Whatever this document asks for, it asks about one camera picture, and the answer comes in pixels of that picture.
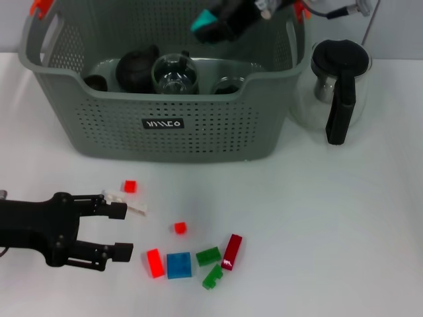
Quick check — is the teal square brick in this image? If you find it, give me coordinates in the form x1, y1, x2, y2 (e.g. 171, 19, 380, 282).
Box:
191, 9, 218, 34

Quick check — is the green L-shaped brick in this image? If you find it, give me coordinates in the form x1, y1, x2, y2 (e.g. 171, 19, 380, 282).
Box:
202, 263, 224, 291

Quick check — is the grey perforated storage bin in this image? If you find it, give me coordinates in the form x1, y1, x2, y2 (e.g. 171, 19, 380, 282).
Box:
18, 0, 313, 164

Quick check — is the black clay teapot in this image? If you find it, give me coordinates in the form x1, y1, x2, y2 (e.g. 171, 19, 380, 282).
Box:
115, 43, 161, 94

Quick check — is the glass teacup black sleeve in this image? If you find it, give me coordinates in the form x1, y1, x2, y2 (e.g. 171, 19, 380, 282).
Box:
211, 76, 246, 95
151, 49, 200, 96

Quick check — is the blue square brick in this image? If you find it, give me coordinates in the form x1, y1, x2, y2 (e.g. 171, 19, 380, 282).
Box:
166, 252, 192, 280

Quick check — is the small black clay cup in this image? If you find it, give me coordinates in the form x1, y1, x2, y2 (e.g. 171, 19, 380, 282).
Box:
83, 75, 108, 92

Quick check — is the bright red rectangular brick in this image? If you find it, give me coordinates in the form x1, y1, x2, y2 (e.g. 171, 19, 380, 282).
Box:
146, 249, 165, 279

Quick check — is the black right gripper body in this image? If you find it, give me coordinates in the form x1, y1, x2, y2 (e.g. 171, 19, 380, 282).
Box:
219, 0, 282, 31

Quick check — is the glass teapot black handle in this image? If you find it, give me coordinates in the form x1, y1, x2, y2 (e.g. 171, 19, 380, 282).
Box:
290, 38, 373, 146

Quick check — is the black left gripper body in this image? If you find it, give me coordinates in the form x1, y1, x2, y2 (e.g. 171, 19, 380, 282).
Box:
0, 191, 83, 268

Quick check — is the dark red long brick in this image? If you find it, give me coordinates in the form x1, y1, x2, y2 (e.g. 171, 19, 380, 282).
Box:
221, 233, 244, 271

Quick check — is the green rectangular brick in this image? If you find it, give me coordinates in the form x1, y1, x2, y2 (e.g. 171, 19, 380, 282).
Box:
195, 246, 222, 267

